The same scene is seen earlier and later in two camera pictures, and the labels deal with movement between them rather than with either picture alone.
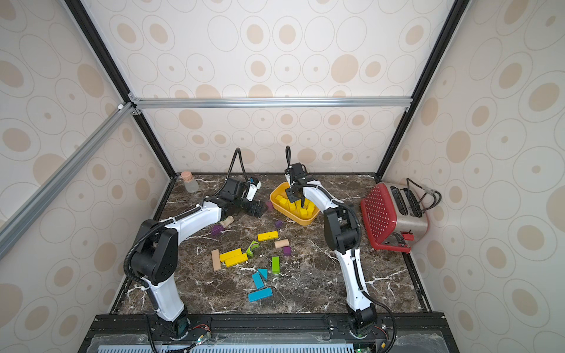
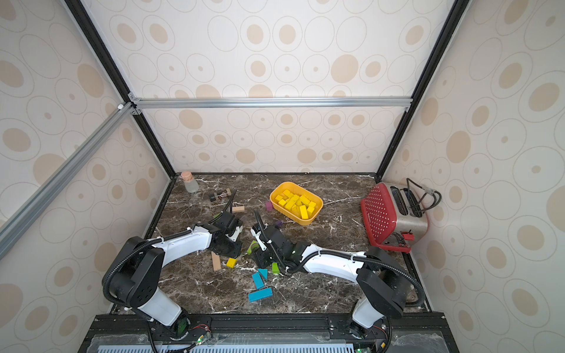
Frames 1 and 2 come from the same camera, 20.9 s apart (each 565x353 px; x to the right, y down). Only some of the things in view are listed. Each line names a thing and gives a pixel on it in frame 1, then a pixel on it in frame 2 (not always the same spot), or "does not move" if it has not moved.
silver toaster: x=411 y=217 does not move
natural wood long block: x=215 y=259 does not move
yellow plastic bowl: x=301 y=211 does not move
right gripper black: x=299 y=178 → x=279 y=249
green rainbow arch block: x=254 y=244 does not move
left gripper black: x=254 y=212 → x=235 y=254
